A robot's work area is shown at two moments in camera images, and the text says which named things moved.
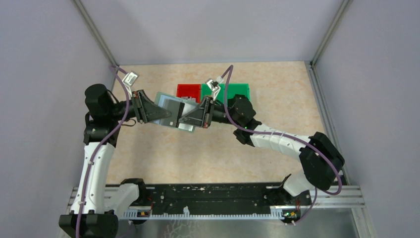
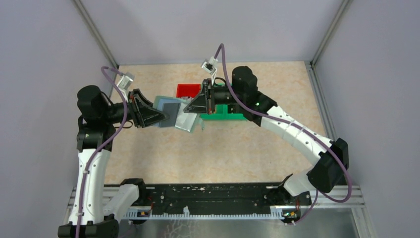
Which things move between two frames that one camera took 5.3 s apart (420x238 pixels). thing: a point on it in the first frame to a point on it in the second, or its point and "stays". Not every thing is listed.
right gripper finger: [204, 107] to [206, 87]
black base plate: [232, 197] stays
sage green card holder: [177, 106] stays
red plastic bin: [192, 90] stays
